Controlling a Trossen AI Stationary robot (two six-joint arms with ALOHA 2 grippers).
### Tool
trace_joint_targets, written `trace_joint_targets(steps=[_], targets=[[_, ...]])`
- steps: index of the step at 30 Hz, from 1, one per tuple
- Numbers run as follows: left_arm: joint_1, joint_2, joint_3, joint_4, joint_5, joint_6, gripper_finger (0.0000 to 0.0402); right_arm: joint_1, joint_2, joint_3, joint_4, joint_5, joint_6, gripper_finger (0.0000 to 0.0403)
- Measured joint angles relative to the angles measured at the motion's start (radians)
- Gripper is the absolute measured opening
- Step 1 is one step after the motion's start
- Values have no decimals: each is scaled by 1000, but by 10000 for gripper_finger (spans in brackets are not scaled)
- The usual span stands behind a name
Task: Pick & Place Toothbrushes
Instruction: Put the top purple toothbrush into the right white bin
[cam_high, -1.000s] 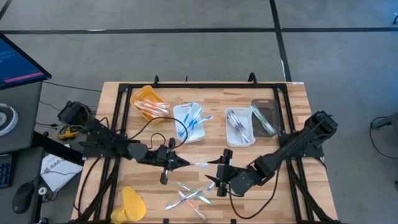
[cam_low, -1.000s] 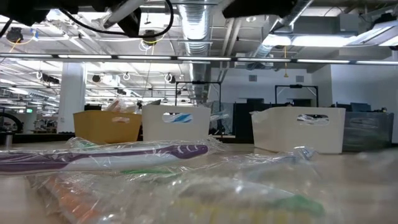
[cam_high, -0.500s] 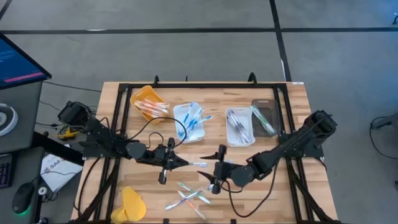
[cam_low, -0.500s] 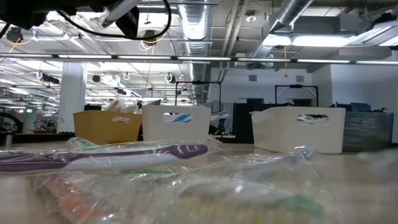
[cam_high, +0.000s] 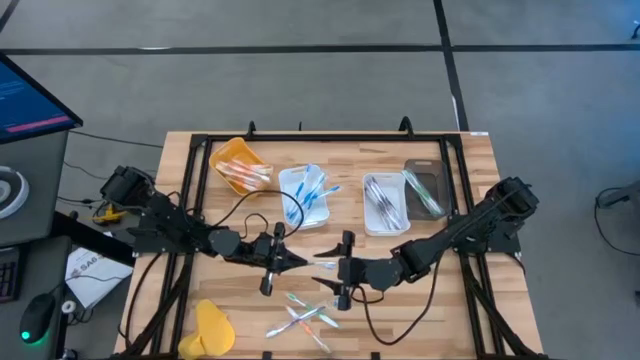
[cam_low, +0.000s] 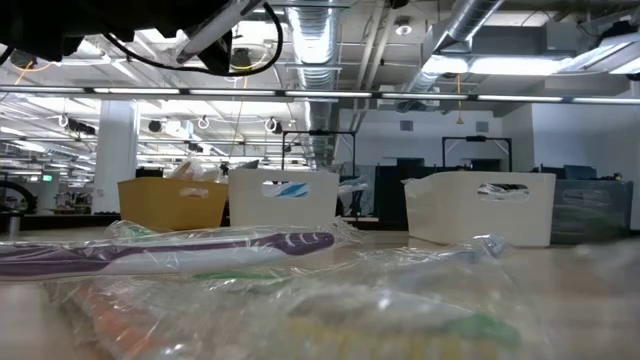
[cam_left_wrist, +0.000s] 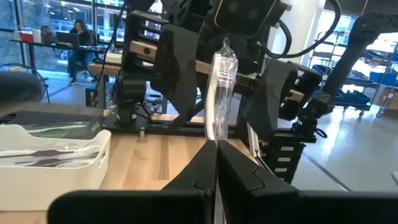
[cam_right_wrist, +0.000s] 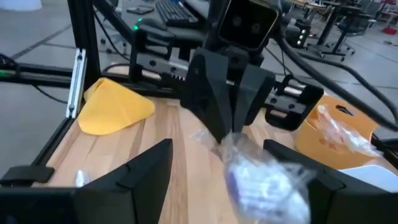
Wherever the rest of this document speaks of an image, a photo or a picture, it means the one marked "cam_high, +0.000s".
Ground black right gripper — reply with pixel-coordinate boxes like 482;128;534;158
310;230;370;312

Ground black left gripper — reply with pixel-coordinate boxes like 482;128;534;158
234;222;309;297

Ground green toothbrush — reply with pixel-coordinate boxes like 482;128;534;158
285;292;343;330
405;170;441;215
409;172;446;217

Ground blue toothbrush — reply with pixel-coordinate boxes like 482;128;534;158
293;163;314;202
288;177;321;225
299;183;343;211
297;172;329;216
292;172;327;225

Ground toothbrush with purple bristles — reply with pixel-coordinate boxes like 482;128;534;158
377;187;405;231

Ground orange toothbrush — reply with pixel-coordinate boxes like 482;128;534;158
234;158;275;176
215;159;261;184
222;158;275;181
215;167;259;191
285;305;333;355
219;167;271;190

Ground white plastic bin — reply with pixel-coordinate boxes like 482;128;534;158
278;164;331;231
362;172;412;238

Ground yellow folded mat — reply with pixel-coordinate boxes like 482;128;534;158
177;298;237;360

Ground yellow plastic bin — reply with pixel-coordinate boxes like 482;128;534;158
208;137;275;199

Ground grey translucent plastic bin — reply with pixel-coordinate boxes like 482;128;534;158
402;158;451;222

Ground yellow hand tool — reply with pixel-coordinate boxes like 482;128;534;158
92;204;126;226

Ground white paper manual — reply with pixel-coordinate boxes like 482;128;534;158
64;247;134;310

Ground black desk beam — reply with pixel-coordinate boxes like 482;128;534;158
52;209;136;267

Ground grey desk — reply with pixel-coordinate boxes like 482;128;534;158
0;130;74;360

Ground black computer mouse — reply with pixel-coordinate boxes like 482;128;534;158
19;293;57;345

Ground white round device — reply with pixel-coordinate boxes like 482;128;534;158
0;165;30;220

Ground black keyboard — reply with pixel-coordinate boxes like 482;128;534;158
0;247;21;304

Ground grey stand base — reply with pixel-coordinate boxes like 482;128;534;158
597;179;640;210

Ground computer monitor with blue screen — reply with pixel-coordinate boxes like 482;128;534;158
0;52;84;146

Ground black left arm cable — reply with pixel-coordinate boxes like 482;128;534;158
207;188;306;240

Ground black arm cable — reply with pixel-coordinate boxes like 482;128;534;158
207;188;306;240
349;252;444;347

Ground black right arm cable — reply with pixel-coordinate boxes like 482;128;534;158
349;252;444;347

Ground black aluminium table frame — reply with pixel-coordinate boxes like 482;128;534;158
112;132;549;360

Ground black base cable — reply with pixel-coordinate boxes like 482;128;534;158
124;252;164;349

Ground black floor cable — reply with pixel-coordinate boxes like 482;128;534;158
67;129;164;150
593;187;640;257

